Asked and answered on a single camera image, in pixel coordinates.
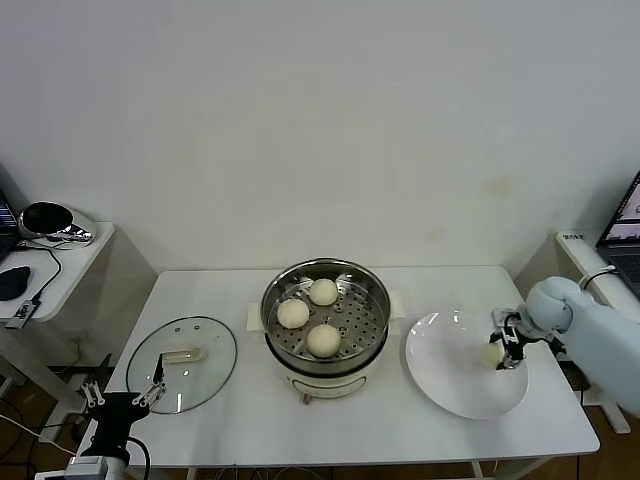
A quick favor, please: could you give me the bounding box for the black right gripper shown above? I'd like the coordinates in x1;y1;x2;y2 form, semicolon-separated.
487;307;526;371

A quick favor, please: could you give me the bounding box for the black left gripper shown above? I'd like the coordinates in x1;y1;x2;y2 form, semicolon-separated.
80;351;169;457

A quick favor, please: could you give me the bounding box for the round glass pot lid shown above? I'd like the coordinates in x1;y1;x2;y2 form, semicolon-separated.
125;315;238;415

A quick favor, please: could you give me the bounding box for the stainless steel steamer basket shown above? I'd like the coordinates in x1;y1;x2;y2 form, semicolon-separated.
246;258;407;374

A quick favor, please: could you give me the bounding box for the white round plate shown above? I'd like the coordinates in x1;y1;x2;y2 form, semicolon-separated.
404;310;529;420

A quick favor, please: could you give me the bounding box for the white side table with label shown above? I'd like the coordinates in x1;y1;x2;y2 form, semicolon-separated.
514;230;640;435

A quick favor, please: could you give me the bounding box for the grey usb hub dongle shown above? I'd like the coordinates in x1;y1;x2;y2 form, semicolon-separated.
4;298;42;330

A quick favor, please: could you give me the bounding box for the white side table with mouse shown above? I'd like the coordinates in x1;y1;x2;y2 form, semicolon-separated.
0;222;156;426

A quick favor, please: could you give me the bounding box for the dark grey open laptop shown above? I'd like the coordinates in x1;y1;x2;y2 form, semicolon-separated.
594;171;640;300

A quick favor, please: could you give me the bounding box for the black computer mouse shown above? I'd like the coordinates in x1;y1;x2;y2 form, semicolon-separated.
0;266;32;302

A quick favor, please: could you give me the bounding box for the cream electric cooking pot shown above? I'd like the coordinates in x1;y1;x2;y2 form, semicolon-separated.
264;319;401;405

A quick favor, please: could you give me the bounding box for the chrome and black headset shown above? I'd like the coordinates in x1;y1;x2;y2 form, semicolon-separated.
18;201;97;248

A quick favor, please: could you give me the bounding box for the laptop with pink screen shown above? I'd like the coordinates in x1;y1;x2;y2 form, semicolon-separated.
0;162;26;266

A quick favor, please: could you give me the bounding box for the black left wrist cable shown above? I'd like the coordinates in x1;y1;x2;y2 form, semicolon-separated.
127;435;151;474

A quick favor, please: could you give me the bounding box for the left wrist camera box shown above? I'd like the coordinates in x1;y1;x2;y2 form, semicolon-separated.
64;454;109;480

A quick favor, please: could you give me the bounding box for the white floor cable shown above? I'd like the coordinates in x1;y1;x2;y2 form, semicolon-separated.
0;417;79;456

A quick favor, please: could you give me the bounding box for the thin black desk cable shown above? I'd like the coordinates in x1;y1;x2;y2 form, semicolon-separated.
14;239;64;304

